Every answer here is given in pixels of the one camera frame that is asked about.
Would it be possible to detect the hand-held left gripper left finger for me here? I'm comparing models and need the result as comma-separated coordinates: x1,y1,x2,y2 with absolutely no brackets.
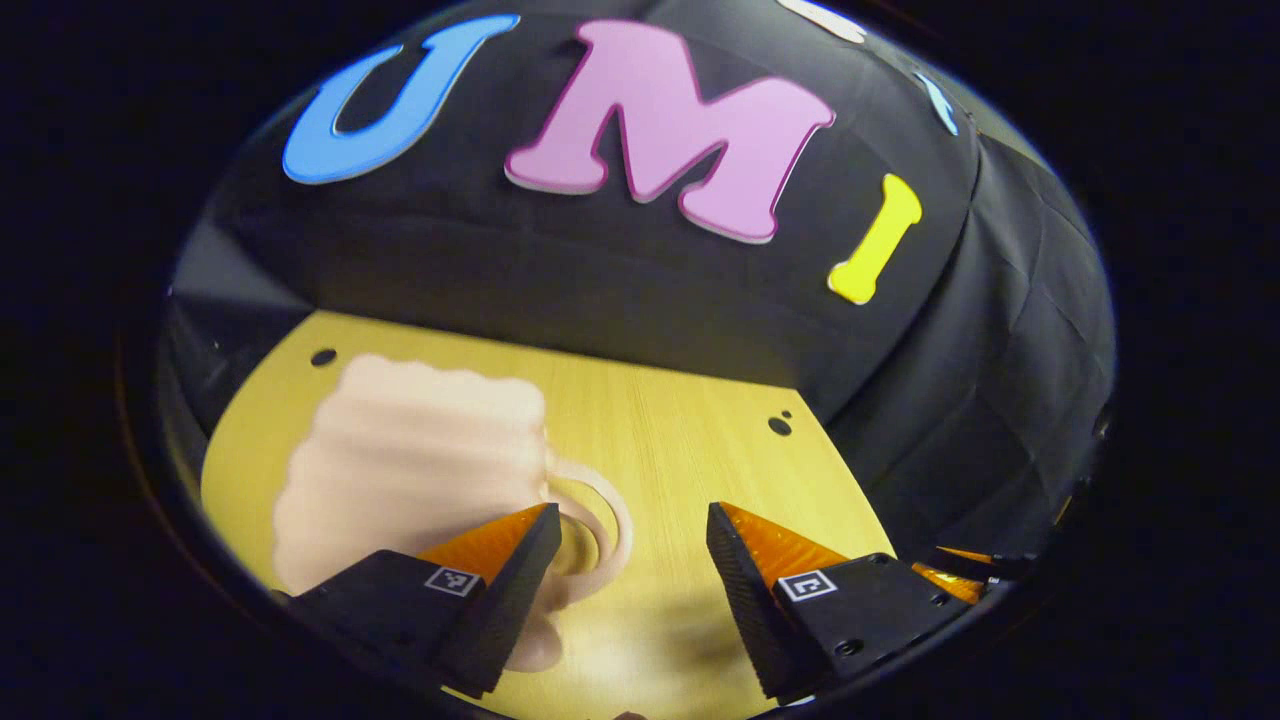
285,503,563,699

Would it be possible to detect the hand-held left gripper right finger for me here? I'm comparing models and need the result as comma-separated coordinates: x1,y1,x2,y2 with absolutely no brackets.
706,502,976,701

